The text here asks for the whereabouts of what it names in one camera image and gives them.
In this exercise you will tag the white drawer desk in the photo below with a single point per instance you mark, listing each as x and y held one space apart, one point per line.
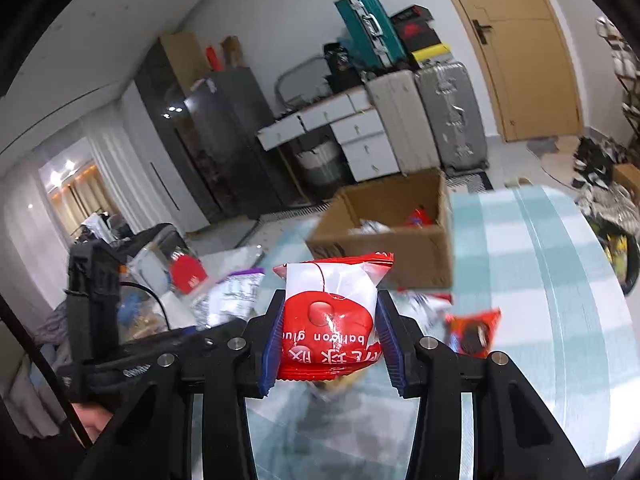
355 125

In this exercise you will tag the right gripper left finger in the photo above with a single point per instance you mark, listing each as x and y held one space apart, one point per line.
227 365

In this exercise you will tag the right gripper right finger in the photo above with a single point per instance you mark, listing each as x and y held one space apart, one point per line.
423 368

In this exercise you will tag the left hand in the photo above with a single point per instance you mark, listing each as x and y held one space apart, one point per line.
93 417

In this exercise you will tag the black refrigerator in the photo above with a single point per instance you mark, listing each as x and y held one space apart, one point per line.
208 124

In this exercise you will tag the white purple snack bag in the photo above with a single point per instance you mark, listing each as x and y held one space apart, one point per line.
232 298

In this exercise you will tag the red white balloon gum packet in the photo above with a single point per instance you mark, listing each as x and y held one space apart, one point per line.
328 317

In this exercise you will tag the SF cardboard box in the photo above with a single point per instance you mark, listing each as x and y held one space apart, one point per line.
408 216

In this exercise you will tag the red gift bag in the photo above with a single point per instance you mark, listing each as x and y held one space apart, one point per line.
186 272

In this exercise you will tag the silver hard suitcase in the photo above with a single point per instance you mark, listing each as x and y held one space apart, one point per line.
451 108

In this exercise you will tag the teal hard suitcase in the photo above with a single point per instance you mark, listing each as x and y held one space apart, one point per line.
372 32

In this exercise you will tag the wooden door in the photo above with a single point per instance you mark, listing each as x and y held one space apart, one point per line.
526 65

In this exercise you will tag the striped laundry basket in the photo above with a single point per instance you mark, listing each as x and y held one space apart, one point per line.
322 165

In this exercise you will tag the beige hard suitcase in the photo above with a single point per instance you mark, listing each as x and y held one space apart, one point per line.
399 104

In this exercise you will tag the stacked shoe boxes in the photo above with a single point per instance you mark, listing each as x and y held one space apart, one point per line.
422 45

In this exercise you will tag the small red dark snack packet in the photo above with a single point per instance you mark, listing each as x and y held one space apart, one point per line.
472 335

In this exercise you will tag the checked teal tablecloth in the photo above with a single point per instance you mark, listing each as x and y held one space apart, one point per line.
530 254

